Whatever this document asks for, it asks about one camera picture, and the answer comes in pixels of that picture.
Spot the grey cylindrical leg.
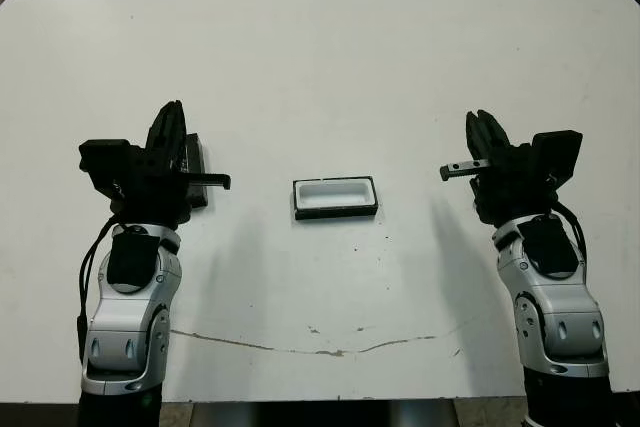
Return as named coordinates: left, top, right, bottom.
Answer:
left=193, top=402, right=257, bottom=427
left=394, top=399, right=454, bottom=427

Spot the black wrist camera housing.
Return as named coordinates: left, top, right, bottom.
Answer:
left=530, top=130, right=584, bottom=186
left=78, top=138, right=137, bottom=199

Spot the black left wrist camera housing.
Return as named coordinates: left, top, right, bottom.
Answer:
left=78, top=138, right=137, bottom=199

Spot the black box base white insert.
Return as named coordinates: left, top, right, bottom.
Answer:
left=291, top=174, right=379, bottom=222

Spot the black right wrist camera housing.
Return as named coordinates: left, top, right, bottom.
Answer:
left=530, top=130, right=584, bottom=186

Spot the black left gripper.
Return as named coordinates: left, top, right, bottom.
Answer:
left=107, top=100, right=234, bottom=229

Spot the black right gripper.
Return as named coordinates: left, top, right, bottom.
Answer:
left=438, top=109, right=557, bottom=227

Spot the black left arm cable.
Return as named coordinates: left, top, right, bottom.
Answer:
left=76, top=216, right=119, bottom=366

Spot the black box lid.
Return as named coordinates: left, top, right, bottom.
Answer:
left=181, top=132, right=209, bottom=211

